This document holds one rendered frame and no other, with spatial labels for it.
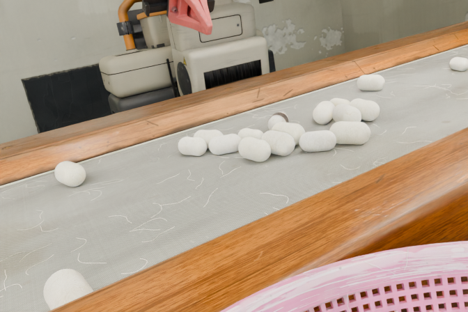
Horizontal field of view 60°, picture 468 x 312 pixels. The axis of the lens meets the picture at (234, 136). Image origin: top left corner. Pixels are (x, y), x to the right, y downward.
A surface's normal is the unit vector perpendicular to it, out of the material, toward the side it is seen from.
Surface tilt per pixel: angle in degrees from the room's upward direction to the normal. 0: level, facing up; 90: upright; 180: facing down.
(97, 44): 90
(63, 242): 0
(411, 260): 75
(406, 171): 0
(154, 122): 45
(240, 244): 0
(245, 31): 98
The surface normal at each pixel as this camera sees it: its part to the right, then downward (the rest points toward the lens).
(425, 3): -0.89, 0.27
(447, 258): -0.17, 0.04
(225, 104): 0.22, -0.55
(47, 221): -0.18, -0.94
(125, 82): 0.41, 0.18
